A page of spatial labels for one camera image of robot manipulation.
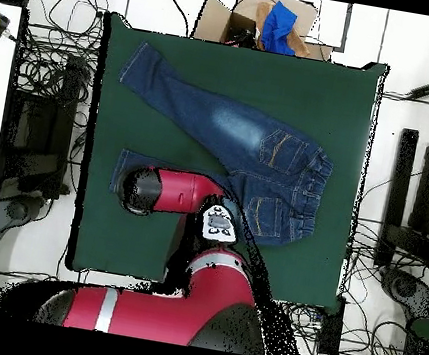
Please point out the bright blue cloth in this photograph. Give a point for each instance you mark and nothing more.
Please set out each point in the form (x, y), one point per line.
(278, 26)

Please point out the brown cardboard box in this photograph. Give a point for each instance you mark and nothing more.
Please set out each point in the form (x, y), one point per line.
(214, 19)

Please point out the white board with dark frame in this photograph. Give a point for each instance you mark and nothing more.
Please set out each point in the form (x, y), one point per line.
(331, 22)

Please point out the dark green table cloth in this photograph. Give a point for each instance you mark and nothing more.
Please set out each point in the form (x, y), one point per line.
(237, 67)

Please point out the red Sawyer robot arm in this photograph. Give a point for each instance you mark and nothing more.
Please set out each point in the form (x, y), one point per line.
(175, 317)

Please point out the blue denim jeans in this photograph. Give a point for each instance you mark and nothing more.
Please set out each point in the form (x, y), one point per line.
(245, 138)

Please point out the black chair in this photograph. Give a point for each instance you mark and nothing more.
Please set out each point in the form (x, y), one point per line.
(39, 136)

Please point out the black power strip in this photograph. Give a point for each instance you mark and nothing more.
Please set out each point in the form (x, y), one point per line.
(330, 331)

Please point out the tan brown cloth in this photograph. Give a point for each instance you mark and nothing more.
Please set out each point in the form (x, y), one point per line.
(299, 45)

